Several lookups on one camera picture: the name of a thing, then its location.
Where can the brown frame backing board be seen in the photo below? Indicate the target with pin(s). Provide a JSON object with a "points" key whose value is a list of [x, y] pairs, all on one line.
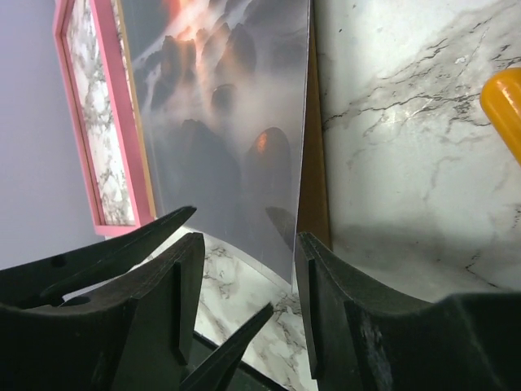
{"points": [[313, 215]]}

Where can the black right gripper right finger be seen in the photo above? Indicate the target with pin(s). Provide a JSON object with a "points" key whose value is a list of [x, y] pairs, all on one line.
{"points": [[363, 335]]}

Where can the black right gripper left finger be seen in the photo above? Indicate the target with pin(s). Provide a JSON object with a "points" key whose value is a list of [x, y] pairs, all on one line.
{"points": [[133, 333]]}

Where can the pink picture frame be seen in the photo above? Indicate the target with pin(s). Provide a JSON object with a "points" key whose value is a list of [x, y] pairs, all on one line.
{"points": [[94, 58]]}

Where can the sunset landscape photo print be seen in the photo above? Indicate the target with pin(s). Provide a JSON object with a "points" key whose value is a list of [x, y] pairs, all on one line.
{"points": [[220, 89]]}

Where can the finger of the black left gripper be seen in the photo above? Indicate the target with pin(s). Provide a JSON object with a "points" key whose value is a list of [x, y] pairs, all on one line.
{"points": [[217, 370], [46, 281]]}

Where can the yellow handled screwdriver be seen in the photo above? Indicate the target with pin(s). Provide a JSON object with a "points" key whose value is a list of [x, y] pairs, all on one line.
{"points": [[500, 101]]}

